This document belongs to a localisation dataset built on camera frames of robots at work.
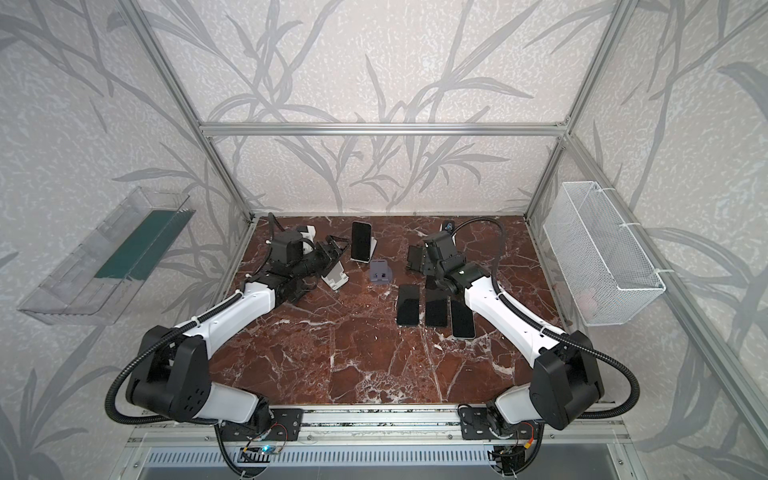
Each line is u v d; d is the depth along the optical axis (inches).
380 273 39.1
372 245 41.5
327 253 29.7
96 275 25.3
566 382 16.2
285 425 28.5
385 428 29.4
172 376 16.8
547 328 17.5
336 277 38.8
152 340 17.4
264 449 27.8
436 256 25.2
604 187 30.4
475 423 28.9
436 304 37.9
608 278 23.9
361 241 40.0
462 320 35.9
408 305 38.6
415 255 40.3
